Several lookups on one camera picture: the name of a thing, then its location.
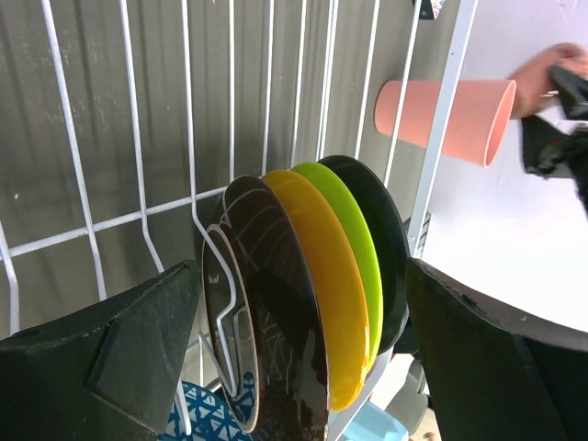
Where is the red plate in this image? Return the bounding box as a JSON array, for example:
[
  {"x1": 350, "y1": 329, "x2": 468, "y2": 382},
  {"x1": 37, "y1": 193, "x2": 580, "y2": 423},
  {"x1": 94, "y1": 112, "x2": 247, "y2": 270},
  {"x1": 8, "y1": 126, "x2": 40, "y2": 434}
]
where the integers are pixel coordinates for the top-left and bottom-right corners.
[{"x1": 201, "y1": 175, "x2": 329, "y2": 440}]

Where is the pink plastic cup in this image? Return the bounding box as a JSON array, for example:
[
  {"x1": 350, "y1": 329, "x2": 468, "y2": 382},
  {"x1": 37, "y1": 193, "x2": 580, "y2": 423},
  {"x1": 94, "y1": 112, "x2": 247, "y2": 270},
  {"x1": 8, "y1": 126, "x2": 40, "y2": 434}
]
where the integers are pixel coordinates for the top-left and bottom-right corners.
[{"x1": 373, "y1": 78, "x2": 517, "y2": 170}]

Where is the yellow plate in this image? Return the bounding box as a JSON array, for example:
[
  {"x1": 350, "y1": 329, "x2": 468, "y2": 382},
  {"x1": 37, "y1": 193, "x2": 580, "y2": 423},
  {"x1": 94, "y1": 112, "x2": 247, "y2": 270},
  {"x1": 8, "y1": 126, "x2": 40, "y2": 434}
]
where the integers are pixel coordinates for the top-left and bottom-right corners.
[{"x1": 262, "y1": 169, "x2": 369, "y2": 413}]

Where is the Little Women book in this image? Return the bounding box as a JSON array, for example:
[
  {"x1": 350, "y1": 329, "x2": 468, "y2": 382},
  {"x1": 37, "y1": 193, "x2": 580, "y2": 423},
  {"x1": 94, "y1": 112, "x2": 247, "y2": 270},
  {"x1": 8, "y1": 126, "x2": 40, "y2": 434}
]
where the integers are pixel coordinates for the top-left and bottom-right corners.
[{"x1": 419, "y1": 0, "x2": 446, "y2": 21}]

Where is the teal object behind arm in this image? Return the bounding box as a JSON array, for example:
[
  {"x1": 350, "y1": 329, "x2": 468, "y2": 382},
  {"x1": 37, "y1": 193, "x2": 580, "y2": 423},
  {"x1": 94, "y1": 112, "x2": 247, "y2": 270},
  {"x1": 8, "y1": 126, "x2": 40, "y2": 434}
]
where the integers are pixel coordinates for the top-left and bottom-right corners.
[{"x1": 339, "y1": 401, "x2": 409, "y2": 441}]

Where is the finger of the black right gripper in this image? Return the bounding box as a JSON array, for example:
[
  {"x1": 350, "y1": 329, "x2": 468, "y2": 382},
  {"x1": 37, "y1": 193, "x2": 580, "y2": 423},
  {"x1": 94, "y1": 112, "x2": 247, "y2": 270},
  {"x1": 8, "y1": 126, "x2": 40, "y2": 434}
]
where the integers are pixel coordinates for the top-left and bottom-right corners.
[{"x1": 521, "y1": 64, "x2": 587, "y2": 206}]

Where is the black plate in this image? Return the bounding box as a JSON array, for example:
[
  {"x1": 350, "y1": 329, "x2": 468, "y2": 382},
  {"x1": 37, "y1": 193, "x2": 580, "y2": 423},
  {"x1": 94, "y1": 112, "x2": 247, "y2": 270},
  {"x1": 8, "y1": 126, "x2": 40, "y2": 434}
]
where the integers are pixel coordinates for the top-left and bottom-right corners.
[{"x1": 320, "y1": 155, "x2": 410, "y2": 354}]

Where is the white wire dish rack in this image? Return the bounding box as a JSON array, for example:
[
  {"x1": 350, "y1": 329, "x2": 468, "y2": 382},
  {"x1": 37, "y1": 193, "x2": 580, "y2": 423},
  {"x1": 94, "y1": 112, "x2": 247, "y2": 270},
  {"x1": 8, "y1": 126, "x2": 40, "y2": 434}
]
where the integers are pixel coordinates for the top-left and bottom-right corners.
[{"x1": 0, "y1": 0, "x2": 480, "y2": 441}]

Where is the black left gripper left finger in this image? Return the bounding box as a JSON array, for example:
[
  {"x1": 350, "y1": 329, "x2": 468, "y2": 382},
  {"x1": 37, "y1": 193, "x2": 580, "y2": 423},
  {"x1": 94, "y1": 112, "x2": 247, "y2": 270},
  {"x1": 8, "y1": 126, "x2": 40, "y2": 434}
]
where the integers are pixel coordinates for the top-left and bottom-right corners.
[{"x1": 1, "y1": 260, "x2": 199, "y2": 440}]

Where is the lime green plate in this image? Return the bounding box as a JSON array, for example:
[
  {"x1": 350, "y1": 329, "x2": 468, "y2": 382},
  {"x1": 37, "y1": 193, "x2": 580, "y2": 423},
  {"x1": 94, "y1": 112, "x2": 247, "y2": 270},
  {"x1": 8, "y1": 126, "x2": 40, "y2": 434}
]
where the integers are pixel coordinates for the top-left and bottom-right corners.
[{"x1": 292, "y1": 162, "x2": 383, "y2": 365}]

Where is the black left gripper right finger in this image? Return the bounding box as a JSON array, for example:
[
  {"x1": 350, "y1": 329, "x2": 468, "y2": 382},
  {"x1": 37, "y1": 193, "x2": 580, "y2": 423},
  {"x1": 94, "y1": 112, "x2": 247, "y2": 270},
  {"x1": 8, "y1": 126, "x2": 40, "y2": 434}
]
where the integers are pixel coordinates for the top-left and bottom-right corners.
[{"x1": 406, "y1": 258, "x2": 587, "y2": 440}]

